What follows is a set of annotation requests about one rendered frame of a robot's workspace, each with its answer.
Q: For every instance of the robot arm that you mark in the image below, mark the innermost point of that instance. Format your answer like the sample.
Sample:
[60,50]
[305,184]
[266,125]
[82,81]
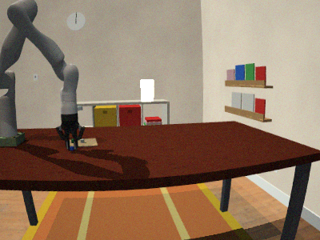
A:
[21,13]

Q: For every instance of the tan square mat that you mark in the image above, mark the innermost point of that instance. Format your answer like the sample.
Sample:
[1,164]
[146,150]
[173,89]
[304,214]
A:
[87,142]

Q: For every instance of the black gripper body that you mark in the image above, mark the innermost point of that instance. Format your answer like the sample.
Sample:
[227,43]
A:
[69,120]

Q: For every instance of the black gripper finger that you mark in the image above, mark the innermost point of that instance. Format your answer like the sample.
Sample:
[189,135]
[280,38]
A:
[75,137]
[64,136]

